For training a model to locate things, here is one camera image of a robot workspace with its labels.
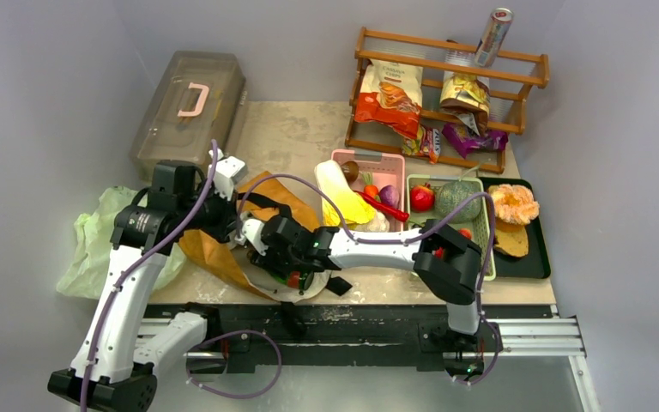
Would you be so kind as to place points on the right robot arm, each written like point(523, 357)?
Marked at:
point(449, 264)

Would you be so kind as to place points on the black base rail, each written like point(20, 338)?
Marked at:
point(414, 336)

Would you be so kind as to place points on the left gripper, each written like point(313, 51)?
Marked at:
point(227, 220)

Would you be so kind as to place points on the brown paper tote bag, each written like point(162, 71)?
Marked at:
point(270, 198)

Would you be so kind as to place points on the bread slice near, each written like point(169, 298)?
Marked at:
point(511, 239)

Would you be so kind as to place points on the brown snack bag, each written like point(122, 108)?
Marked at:
point(467, 98)

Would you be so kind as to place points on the toy carrot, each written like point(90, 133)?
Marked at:
point(370, 189)

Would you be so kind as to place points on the toy cauliflower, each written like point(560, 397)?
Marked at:
point(378, 224)

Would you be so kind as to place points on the pink plastic basket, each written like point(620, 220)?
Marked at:
point(387, 169)

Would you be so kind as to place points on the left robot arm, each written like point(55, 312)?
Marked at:
point(110, 371)

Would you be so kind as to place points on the green drink can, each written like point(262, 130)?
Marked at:
point(300, 281)

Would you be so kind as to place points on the black tray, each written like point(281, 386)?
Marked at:
point(536, 264)

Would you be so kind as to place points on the toy napa cabbage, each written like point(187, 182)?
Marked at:
point(332, 183)

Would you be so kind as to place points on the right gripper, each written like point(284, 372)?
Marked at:
point(272, 257)

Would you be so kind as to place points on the toy melon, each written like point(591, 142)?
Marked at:
point(451, 194)

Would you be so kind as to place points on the colourful snack packet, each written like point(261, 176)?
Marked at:
point(427, 143)

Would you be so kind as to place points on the cassava chips bag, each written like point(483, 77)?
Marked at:
point(391, 94)

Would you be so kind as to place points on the toy red chili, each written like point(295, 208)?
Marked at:
point(386, 209)

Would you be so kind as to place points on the purple snack bag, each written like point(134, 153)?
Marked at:
point(465, 142)

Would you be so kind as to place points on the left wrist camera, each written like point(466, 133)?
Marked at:
point(227, 172)

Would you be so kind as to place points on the translucent storage box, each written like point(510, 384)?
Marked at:
point(194, 103)

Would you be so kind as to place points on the green plastic grocery bag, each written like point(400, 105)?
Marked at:
point(87, 273)

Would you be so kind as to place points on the toy brown onion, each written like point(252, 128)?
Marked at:
point(350, 171)

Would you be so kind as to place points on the wooden rack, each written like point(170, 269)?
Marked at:
point(511, 81)

